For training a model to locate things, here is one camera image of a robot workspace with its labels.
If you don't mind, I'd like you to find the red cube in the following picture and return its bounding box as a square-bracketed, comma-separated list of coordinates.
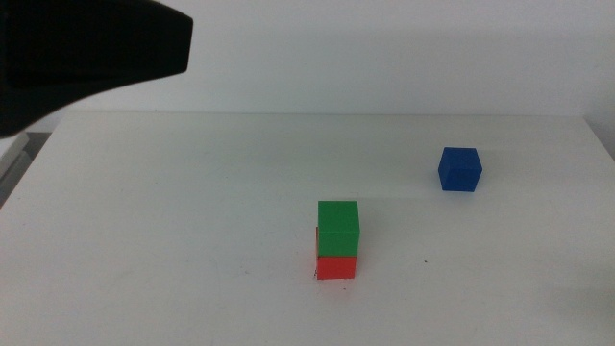
[314, 226, 357, 281]

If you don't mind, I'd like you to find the green cube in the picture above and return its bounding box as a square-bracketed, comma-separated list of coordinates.
[317, 200, 360, 258]

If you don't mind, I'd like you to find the white side desk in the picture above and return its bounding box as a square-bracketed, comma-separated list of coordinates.
[0, 132, 33, 203]

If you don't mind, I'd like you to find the blue cube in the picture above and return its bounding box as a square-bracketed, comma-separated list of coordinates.
[437, 146, 483, 193]

